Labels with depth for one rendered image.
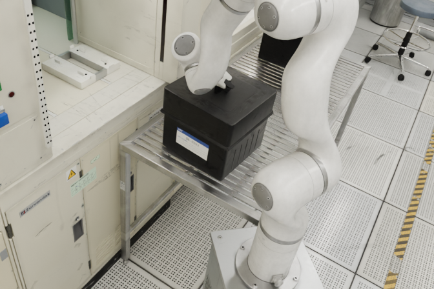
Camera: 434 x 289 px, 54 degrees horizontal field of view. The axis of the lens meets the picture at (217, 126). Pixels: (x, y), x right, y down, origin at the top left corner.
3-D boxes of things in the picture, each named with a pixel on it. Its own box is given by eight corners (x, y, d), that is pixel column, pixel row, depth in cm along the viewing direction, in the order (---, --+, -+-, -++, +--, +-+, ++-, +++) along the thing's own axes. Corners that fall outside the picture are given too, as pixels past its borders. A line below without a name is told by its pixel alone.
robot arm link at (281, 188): (314, 231, 110) (343, 166, 95) (261, 265, 100) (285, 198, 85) (282, 200, 116) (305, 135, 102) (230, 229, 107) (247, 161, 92)
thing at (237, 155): (160, 144, 155) (163, 106, 145) (206, 112, 174) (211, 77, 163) (220, 182, 144) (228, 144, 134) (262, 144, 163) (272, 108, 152)
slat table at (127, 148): (229, 335, 180) (265, 224, 133) (121, 262, 200) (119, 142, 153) (329, 168, 272) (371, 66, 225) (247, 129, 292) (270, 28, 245)
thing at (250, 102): (227, 152, 134) (234, 120, 126) (159, 111, 146) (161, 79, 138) (274, 113, 154) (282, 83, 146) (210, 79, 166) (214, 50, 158)
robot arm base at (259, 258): (310, 291, 117) (330, 251, 105) (245, 301, 112) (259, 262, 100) (286, 234, 131) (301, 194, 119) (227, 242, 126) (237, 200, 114)
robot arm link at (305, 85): (265, 195, 103) (310, 171, 112) (302, 219, 94) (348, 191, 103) (270, -20, 81) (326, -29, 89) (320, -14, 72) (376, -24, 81)
